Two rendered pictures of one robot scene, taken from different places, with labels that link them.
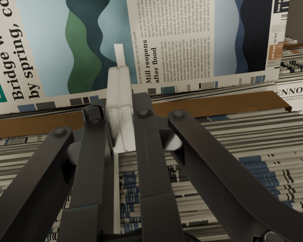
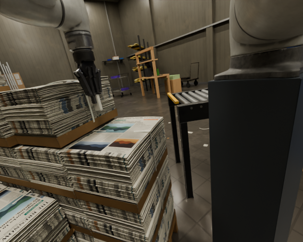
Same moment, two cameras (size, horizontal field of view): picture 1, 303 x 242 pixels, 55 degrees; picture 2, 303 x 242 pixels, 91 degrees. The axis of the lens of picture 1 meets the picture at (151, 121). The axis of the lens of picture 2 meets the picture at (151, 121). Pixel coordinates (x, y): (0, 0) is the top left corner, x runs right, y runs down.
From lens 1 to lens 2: 0.61 m
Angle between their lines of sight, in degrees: 64
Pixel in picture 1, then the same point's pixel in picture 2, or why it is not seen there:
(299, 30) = not seen: outside the picture
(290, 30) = not seen: outside the picture
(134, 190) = (84, 102)
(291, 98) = (13, 227)
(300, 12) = not seen: outside the picture
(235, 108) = (70, 133)
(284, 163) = (59, 112)
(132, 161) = (87, 108)
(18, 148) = (104, 110)
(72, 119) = (101, 121)
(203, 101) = (78, 135)
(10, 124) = (109, 117)
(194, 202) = (75, 99)
